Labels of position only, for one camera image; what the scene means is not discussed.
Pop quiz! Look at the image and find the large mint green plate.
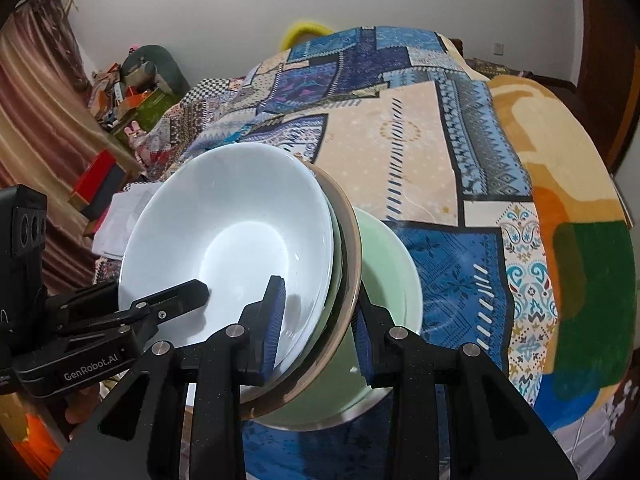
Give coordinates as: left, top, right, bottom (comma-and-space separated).
254, 208, 423, 432

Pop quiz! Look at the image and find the pink beige bowl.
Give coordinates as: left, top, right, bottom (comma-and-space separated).
240, 162, 362, 420

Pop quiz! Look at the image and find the white bowl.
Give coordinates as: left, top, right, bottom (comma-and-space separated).
118, 143, 334, 373

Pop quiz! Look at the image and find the person's left hand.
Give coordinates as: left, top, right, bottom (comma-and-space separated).
65, 388, 101, 425

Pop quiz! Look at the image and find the white paper sheet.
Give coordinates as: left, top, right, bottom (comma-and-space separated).
91, 182, 163, 260

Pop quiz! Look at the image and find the red box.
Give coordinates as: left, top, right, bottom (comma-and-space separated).
68, 150, 116, 210

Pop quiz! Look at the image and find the pink bunny toy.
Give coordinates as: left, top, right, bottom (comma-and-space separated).
124, 119, 148, 165

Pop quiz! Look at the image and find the green cardboard box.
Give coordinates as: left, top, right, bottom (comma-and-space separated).
112, 89, 180, 136

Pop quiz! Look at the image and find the striped brown curtain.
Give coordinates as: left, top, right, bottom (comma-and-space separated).
0, 0, 139, 294

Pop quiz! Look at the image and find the grey green stuffed pillow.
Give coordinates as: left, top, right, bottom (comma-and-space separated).
120, 44, 190, 98

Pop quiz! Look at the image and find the yellow fluffy object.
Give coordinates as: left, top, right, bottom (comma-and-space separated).
280, 21, 333, 52

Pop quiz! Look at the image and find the wooden door frame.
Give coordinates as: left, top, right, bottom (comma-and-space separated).
577, 0, 639, 171

